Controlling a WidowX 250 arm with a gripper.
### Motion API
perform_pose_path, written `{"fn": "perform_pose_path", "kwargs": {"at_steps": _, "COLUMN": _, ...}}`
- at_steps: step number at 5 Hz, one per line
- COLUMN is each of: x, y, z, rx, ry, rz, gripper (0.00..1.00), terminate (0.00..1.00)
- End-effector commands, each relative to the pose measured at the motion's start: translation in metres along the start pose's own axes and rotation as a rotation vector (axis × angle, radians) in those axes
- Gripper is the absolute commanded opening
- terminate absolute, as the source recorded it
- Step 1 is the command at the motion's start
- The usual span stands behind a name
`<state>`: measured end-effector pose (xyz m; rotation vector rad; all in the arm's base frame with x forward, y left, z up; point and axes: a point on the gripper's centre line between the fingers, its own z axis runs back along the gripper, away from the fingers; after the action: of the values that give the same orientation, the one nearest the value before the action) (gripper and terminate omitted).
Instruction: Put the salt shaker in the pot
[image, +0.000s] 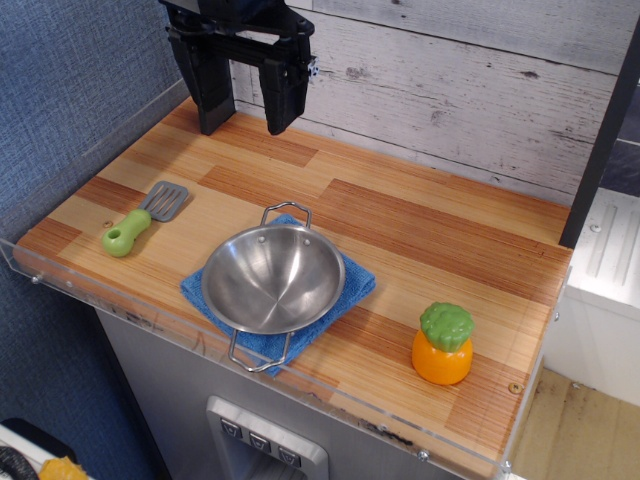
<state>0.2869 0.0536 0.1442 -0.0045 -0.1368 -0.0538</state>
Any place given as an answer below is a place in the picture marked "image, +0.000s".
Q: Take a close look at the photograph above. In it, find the dark vertical post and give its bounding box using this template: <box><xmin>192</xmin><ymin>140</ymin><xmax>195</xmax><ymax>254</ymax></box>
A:
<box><xmin>558</xmin><ymin>0</ymin><xmax>640</xmax><ymax>249</ymax></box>

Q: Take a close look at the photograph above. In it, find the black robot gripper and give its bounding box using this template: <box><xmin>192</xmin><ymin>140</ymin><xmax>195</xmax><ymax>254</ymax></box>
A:
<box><xmin>163</xmin><ymin>1</ymin><xmax>315</xmax><ymax>135</ymax></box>

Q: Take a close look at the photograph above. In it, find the clear acrylic guard rail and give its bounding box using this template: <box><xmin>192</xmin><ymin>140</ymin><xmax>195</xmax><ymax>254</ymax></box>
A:
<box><xmin>0</xmin><ymin>237</ymin><xmax>574</xmax><ymax>480</ymax></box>

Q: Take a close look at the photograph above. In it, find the silver toy dispenser panel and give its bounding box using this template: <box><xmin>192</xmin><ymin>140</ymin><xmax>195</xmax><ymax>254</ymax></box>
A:
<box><xmin>206</xmin><ymin>396</ymin><xmax>329</xmax><ymax>479</ymax></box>

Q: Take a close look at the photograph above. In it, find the yellow object at corner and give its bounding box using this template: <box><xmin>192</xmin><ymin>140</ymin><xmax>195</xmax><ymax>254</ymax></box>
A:
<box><xmin>38</xmin><ymin>457</ymin><xmax>89</xmax><ymax>480</ymax></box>

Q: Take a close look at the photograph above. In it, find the stainless steel pot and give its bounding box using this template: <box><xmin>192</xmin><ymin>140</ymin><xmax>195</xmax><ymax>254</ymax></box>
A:
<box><xmin>201</xmin><ymin>201</ymin><xmax>346</xmax><ymax>373</ymax></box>

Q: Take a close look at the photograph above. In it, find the white toy sink unit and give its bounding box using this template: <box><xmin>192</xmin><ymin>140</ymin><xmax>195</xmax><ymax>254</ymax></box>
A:
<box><xmin>543</xmin><ymin>188</ymin><xmax>639</xmax><ymax>405</ymax></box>

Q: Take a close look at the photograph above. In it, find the orange green salt shaker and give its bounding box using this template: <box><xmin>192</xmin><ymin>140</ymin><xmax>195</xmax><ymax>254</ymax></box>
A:
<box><xmin>411</xmin><ymin>302</ymin><xmax>475</xmax><ymax>385</ymax></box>

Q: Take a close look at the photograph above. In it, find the blue folded cloth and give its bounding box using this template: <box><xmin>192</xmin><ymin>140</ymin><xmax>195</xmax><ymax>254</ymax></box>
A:
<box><xmin>179</xmin><ymin>213</ymin><xmax>378</xmax><ymax>379</ymax></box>

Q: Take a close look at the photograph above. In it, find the grey braided cable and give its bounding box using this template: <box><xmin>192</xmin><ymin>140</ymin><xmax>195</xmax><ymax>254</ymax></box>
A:
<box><xmin>0</xmin><ymin>446</ymin><xmax>40</xmax><ymax>480</ymax></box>

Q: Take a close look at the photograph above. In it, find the green grey toy spatula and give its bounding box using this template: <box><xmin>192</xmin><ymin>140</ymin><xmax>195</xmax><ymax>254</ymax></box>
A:
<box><xmin>101</xmin><ymin>180</ymin><xmax>189</xmax><ymax>258</ymax></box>

